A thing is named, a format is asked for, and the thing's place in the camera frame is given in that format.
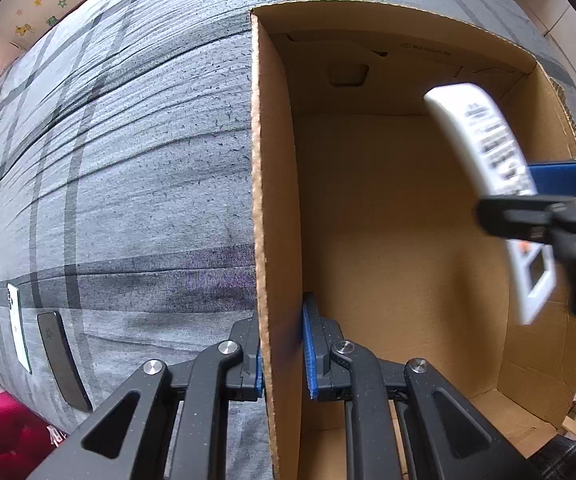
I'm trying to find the white remote control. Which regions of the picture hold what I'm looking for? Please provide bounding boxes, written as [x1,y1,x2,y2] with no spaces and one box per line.
[423,84,557,325]

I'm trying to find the brown cardboard box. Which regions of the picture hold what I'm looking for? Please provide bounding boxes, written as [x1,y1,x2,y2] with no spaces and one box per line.
[251,1,576,479]

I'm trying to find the black smartphone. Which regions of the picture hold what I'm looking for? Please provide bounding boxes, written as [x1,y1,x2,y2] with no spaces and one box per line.
[36,311,93,413]

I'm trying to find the red mattress sheet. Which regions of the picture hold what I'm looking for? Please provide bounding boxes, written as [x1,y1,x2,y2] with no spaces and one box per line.
[0,392,66,479]

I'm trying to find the white smartphone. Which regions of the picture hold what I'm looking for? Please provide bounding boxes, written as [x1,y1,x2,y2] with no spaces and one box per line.
[6,284,32,374]

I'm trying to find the grey plaid bed cover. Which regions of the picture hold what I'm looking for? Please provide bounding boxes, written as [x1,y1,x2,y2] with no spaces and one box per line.
[0,0,576,480]

